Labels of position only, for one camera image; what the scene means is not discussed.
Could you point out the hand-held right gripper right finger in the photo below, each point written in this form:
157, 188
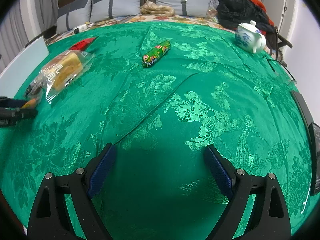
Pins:
218, 171

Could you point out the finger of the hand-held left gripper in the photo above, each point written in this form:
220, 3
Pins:
17, 116
12, 102

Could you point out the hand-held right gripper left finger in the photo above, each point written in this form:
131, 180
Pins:
102, 170

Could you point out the clear orange-print snack packet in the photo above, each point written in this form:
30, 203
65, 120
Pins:
35, 90

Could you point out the clear cake packet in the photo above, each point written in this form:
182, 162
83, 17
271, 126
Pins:
65, 70

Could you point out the red snack packet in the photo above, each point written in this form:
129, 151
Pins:
82, 44

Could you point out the green sausage snack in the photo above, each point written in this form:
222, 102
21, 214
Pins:
155, 53

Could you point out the white flat board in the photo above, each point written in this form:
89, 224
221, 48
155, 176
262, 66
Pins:
20, 65

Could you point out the grey curtain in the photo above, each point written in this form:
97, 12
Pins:
20, 17

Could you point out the green brocade blanket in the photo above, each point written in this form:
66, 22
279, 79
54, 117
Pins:
160, 105

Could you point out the black smartphone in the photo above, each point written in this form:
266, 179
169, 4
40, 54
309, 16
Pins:
316, 160

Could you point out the white power strip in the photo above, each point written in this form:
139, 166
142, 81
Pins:
80, 29

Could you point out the black flat device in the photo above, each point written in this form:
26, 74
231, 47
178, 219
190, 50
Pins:
301, 107

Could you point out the eyeglasses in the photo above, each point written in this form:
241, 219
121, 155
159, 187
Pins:
270, 65

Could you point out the blue and white teapot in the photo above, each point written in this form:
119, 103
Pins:
247, 38

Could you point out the dark wooden chair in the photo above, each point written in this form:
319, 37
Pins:
283, 41

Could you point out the floral bedsheet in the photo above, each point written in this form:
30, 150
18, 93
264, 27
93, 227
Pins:
190, 19

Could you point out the black clothes pile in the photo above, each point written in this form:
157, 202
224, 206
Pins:
237, 11

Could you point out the folded beige cloth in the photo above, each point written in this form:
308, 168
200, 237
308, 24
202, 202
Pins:
157, 9

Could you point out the red garment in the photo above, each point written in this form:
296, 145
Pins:
258, 5

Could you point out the white door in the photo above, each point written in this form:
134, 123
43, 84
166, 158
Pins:
275, 0

